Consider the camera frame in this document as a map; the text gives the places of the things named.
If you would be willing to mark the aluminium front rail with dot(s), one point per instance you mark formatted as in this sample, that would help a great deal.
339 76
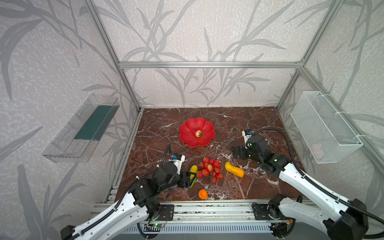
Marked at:
239 211

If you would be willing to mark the yellow green mango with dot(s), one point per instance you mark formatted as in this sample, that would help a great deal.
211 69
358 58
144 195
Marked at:
193 169

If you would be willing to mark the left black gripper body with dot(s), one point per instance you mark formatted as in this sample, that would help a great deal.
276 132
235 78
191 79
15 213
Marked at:
183 178

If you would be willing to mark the yellow orange banana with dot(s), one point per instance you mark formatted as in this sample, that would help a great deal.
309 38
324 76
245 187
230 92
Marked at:
234 170

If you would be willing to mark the white wire mesh basket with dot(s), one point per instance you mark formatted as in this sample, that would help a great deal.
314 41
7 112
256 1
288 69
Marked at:
325 131

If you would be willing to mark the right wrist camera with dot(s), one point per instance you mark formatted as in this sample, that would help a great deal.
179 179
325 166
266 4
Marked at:
246 135

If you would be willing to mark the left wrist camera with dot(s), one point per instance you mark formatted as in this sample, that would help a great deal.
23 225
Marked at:
177 160

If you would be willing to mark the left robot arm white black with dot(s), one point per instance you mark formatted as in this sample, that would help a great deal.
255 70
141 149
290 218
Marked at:
140 200

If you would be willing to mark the red grape bunch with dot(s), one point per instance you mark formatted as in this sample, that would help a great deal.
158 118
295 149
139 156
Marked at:
210 168

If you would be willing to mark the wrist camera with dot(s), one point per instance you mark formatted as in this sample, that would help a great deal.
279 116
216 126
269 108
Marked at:
177 160
246 135

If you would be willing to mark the small orange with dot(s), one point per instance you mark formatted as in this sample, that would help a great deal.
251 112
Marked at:
203 194

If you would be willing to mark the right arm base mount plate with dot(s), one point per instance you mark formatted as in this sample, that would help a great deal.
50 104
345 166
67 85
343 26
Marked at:
268 212

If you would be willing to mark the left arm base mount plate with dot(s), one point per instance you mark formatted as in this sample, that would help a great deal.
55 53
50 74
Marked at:
163 213

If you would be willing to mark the green circuit board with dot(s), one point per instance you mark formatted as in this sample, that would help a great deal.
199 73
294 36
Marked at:
154 227

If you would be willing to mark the red flower-shaped fruit bowl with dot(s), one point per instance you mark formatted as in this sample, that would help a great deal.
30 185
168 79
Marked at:
186 132

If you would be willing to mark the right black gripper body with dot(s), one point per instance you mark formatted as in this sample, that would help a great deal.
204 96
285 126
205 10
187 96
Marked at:
240 151

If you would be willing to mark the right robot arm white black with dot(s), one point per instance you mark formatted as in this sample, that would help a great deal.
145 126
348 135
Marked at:
333 214

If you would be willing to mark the red peach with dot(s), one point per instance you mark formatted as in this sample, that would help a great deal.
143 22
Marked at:
197 133

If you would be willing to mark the clear plastic wall bin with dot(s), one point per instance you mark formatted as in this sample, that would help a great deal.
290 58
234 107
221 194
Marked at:
79 138

